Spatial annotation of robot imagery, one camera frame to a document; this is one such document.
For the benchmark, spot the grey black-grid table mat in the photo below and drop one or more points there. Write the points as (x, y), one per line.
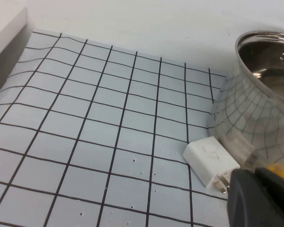
(90, 123)

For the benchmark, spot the white USB charger plug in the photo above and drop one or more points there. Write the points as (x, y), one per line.
(209, 160)

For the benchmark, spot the white box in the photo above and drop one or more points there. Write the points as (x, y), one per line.
(4, 30)

